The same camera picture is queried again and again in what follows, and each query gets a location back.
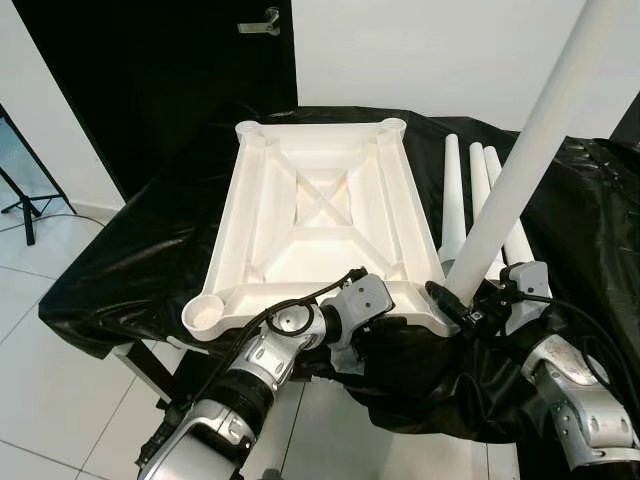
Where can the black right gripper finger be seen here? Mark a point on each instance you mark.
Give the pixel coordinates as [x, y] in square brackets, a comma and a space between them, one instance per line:
[445, 302]

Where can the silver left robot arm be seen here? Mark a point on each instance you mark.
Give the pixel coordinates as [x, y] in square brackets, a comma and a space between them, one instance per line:
[265, 360]

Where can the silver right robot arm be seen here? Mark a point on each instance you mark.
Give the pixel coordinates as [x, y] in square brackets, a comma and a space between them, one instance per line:
[565, 385]

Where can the black plastic cover sheet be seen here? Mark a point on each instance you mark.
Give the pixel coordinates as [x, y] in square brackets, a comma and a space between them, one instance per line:
[120, 270]

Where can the black door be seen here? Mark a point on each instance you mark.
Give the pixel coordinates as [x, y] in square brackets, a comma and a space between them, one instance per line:
[150, 80]

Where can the black tripod stand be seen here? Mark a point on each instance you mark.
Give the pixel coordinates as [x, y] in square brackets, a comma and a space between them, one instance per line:
[28, 215]

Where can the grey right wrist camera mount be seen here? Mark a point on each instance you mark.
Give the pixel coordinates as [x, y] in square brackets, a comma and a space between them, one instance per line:
[528, 290]

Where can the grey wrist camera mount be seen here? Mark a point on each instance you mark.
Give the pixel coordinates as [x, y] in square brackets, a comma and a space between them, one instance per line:
[365, 298]
[528, 290]

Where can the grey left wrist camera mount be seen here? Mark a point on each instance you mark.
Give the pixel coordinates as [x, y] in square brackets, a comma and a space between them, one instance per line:
[365, 298]

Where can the black wall pillar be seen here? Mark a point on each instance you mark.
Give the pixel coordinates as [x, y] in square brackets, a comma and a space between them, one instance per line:
[630, 125]

